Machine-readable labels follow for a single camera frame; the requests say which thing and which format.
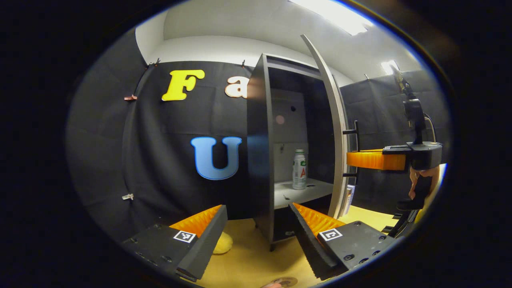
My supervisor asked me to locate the grey cabinet door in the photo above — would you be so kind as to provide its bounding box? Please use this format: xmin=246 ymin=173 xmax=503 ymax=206
xmin=301 ymin=34 xmax=352 ymax=220

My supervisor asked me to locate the small white box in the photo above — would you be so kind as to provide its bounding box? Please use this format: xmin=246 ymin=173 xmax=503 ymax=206
xmin=344 ymin=185 xmax=356 ymax=216

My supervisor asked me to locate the dark grey cabinet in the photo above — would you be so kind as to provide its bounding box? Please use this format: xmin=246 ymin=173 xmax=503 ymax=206
xmin=246 ymin=53 xmax=344 ymax=252

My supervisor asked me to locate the white bottle with green ring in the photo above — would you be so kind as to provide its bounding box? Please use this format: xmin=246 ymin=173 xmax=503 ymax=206
xmin=292 ymin=149 xmax=308 ymax=190

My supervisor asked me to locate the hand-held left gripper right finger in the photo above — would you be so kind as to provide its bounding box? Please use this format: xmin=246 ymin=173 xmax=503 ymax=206
xmin=289 ymin=202 xmax=400 ymax=280

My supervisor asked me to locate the long ceiling light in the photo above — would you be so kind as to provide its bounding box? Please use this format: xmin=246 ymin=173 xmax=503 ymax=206
xmin=288 ymin=0 xmax=374 ymax=36

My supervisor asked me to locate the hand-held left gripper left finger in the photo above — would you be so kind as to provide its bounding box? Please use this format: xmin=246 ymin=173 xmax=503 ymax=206
xmin=122 ymin=205 xmax=228 ymax=282

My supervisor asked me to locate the yellow fluffy object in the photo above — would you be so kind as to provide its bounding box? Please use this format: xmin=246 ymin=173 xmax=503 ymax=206
xmin=212 ymin=231 xmax=234 ymax=255

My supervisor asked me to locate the black cabinet door handle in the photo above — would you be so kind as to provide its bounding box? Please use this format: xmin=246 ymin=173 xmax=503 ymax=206
xmin=343 ymin=121 xmax=360 ymax=178

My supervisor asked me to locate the small ceiling light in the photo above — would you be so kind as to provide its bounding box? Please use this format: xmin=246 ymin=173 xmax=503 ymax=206
xmin=380 ymin=60 xmax=400 ymax=76

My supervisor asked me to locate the black backdrop cloth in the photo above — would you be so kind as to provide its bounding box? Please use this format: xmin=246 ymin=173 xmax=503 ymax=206
xmin=66 ymin=28 xmax=444 ymax=240

